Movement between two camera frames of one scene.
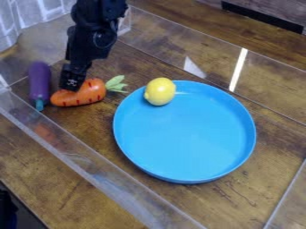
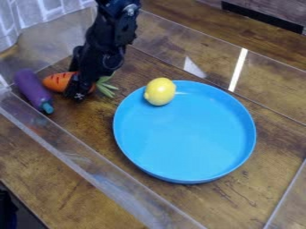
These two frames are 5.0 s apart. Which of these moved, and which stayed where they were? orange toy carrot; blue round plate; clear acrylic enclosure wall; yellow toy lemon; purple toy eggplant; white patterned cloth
Moved: purple toy eggplant; orange toy carrot
Stayed: white patterned cloth; blue round plate; clear acrylic enclosure wall; yellow toy lemon
